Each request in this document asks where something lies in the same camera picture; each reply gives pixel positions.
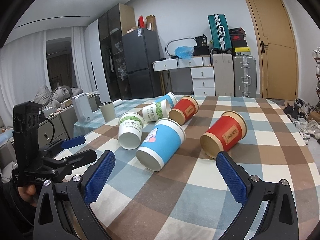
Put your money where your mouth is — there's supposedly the red paper cup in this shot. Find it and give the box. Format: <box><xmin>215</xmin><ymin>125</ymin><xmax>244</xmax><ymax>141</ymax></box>
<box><xmin>200</xmin><ymin>111</ymin><xmax>247</xmax><ymax>159</ymax></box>
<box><xmin>169</xmin><ymin>96</ymin><xmax>199</xmax><ymax>126</ymax></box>

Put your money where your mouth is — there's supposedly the white drawer desk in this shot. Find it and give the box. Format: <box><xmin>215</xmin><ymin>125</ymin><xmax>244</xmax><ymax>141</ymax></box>
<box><xmin>152</xmin><ymin>55</ymin><xmax>216</xmax><ymax>96</ymax></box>

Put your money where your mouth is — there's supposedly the person's left hand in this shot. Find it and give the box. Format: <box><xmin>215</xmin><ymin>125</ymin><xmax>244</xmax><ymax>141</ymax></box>
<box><xmin>18</xmin><ymin>185</ymin><xmax>37</xmax><ymax>207</ymax></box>

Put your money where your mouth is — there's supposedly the blue plastic bag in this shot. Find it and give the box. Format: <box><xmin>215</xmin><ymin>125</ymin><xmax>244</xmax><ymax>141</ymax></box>
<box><xmin>175</xmin><ymin>46</ymin><xmax>194</xmax><ymax>59</ymax></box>

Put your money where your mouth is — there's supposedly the beige steel tumbler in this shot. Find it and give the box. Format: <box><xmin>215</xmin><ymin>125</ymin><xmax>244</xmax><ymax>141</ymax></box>
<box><xmin>99</xmin><ymin>101</ymin><xmax>116</xmax><ymax>122</ymax></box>

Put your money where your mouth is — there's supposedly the black cable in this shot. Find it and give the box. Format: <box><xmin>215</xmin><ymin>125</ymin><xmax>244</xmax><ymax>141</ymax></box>
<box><xmin>37</xmin><ymin>115</ymin><xmax>55</xmax><ymax>147</ymax></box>

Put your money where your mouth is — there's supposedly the wooden shoe rack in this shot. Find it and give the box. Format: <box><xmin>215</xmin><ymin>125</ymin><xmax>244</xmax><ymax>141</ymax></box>
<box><xmin>312</xmin><ymin>47</ymin><xmax>320</xmax><ymax>96</ymax></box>

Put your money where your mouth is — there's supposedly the dark glass cabinet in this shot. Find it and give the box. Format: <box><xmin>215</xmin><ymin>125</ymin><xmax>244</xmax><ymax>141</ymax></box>
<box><xmin>98</xmin><ymin>3</ymin><xmax>135</xmax><ymax>101</ymax></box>

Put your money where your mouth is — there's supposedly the wooden door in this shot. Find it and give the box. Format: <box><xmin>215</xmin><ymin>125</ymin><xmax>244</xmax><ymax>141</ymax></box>
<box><xmin>246</xmin><ymin>0</ymin><xmax>298</xmax><ymax>101</ymax></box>

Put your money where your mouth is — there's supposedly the far green white paper cup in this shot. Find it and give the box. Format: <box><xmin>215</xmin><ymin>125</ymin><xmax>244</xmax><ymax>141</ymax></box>
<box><xmin>142</xmin><ymin>99</ymin><xmax>171</xmax><ymax>122</ymax></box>

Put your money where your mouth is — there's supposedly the near green white paper cup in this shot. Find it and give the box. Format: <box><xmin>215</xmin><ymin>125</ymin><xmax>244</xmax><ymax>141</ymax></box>
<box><xmin>118</xmin><ymin>112</ymin><xmax>145</xmax><ymax>150</ymax></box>

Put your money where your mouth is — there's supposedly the silver aluminium suitcase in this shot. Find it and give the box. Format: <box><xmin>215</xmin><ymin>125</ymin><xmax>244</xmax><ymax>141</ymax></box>
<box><xmin>233</xmin><ymin>55</ymin><xmax>257</xmax><ymax>98</ymax></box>

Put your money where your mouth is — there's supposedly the black refrigerator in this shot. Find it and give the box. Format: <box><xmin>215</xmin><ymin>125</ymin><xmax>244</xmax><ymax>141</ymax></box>
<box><xmin>122</xmin><ymin>28</ymin><xmax>162</xmax><ymax>99</ymax></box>

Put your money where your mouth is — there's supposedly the grey drawer cabinet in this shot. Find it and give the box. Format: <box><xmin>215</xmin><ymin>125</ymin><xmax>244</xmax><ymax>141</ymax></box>
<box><xmin>38</xmin><ymin>106</ymin><xmax>78</xmax><ymax>147</ymax></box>

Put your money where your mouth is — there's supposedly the beige suitcase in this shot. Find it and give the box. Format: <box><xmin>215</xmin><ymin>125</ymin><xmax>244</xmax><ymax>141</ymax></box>
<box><xmin>212</xmin><ymin>54</ymin><xmax>234</xmax><ymax>96</ymax></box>

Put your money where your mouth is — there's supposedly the near red paper cup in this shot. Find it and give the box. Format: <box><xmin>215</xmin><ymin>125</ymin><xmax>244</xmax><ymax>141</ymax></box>
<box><xmin>200</xmin><ymin>111</ymin><xmax>247</xmax><ymax>159</ymax></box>

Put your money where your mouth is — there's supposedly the green white paper cup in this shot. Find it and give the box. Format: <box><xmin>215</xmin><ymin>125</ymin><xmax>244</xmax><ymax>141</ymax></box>
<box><xmin>118</xmin><ymin>112</ymin><xmax>145</xmax><ymax>150</ymax></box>
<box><xmin>142</xmin><ymin>99</ymin><xmax>171</xmax><ymax>122</ymax></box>

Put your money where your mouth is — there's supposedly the black bag on desk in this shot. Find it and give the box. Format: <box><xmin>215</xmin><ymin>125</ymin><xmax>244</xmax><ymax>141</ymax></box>
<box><xmin>193</xmin><ymin>35</ymin><xmax>210</xmax><ymax>56</ymax></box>

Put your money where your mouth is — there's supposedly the far red paper cup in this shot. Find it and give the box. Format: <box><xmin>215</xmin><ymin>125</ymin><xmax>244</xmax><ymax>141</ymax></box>
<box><xmin>169</xmin><ymin>96</ymin><xmax>199</xmax><ymax>126</ymax></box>

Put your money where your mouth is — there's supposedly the teal suitcase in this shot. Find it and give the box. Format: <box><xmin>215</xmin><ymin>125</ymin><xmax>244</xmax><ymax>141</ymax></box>
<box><xmin>208</xmin><ymin>14</ymin><xmax>232</xmax><ymax>54</ymax></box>

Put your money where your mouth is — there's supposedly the stack of shoe boxes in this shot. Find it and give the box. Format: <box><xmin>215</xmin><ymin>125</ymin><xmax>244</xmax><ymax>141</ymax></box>
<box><xmin>229</xmin><ymin>27</ymin><xmax>251</xmax><ymax>56</ymax></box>

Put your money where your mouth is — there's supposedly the blue bunny paper cup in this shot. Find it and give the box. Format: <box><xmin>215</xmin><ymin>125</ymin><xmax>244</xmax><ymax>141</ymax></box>
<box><xmin>136</xmin><ymin>118</ymin><xmax>185</xmax><ymax>172</ymax></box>

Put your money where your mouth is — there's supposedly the grey blanket pile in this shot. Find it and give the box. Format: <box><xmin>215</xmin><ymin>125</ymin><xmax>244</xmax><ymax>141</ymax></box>
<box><xmin>33</xmin><ymin>85</ymin><xmax>84</xmax><ymax>110</ymax></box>

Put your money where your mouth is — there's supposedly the checked tablecloth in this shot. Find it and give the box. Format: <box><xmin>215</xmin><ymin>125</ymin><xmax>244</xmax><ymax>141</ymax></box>
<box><xmin>59</xmin><ymin>96</ymin><xmax>319</xmax><ymax>239</ymax></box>

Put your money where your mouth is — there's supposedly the far blue paper cup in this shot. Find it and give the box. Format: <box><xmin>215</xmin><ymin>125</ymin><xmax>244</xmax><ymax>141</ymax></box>
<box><xmin>152</xmin><ymin>92</ymin><xmax>178</xmax><ymax>108</ymax></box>

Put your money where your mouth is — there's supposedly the white air purifier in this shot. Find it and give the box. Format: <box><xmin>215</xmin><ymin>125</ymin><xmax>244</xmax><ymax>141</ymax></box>
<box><xmin>72</xmin><ymin>93</ymin><xmax>93</xmax><ymax>124</ymax></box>

